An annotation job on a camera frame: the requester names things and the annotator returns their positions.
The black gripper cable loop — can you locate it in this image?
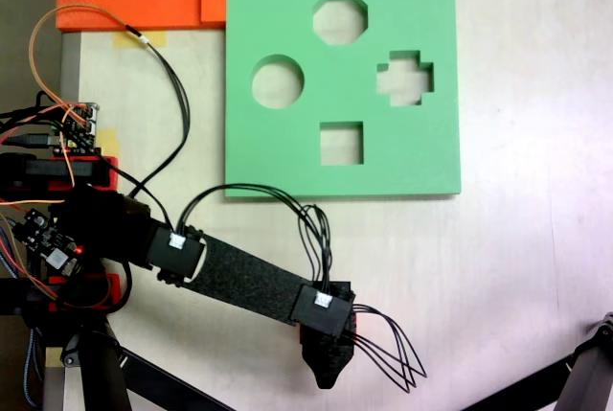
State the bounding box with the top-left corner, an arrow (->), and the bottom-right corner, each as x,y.
352,304 -> 428,394

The thin orange wire loop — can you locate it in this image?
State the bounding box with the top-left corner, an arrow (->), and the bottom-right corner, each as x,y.
28,3 -> 133,125

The black circuit board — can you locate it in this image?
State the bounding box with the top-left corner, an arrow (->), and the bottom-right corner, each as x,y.
12,208 -> 82,279

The red and black clamp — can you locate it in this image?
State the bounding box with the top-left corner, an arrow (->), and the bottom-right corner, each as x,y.
47,272 -> 122,311
47,154 -> 120,192

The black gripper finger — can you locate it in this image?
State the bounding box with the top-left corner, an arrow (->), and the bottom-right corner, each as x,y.
305,353 -> 356,391

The thin black tripod brace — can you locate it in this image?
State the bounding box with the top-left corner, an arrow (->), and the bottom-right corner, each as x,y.
117,346 -> 236,411
459,352 -> 576,411

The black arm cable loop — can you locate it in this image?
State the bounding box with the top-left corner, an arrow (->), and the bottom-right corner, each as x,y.
175,183 -> 332,287

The small yellow tape piece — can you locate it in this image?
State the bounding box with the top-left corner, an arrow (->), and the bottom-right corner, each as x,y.
97,127 -> 122,157

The wide yellow tape strip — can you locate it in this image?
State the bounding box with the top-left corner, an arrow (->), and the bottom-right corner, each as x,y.
112,31 -> 168,50

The black cable with white connector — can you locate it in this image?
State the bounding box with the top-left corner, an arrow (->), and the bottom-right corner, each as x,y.
124,22 -> 192,235

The green controller circuit board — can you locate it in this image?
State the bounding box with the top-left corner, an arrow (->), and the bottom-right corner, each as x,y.
50,102 -> 101,156

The thick black tripod leg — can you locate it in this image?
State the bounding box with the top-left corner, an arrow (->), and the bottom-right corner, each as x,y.
59,322 -> 133,411
555,310 -> 613,411

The green shape-hole board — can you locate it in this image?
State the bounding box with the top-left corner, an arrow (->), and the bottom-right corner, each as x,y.
223,0 -> 463,200

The braided black white cable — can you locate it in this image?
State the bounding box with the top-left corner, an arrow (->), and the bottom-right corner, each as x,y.
22,327 -> 40,408

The black USB plug cable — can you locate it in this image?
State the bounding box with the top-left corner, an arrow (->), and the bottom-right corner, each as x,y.
0,132 -> 54,148

